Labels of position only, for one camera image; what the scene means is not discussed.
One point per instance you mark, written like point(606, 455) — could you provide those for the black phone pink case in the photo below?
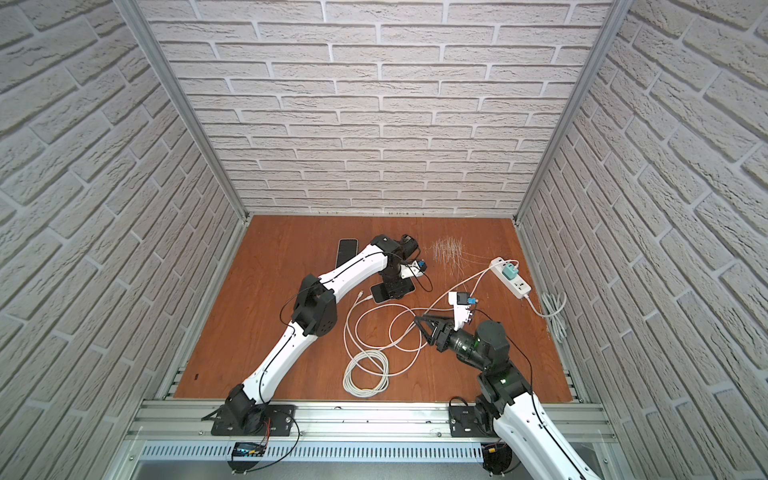
point(378, 294)

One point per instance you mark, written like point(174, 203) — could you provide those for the left small circuit board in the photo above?
point(248, 450)

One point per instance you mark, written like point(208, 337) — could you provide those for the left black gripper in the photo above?
point(391, 287)

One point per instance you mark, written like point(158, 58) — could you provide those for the right black round connector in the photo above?
point(497, 458)

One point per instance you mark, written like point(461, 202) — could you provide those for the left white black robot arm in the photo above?
point(315, 314)

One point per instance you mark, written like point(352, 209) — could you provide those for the black phone mint frame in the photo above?
point(347, 250)

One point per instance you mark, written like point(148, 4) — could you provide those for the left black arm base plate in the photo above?
point(276, 420)

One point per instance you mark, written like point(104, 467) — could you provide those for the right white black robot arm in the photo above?
point(507, 408)

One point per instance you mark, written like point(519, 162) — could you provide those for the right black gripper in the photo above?
point(441, 334)

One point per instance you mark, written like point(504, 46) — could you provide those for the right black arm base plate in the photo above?
point(471, 421)

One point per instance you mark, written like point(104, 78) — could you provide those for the aluminium front rail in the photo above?
point(181, 419)

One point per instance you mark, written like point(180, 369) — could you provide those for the white power strip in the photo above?
point(519, 287)

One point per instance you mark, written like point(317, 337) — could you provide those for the teal charger adapter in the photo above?
point(510, 271)

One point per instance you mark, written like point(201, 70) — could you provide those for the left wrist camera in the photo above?
point(415, 268)

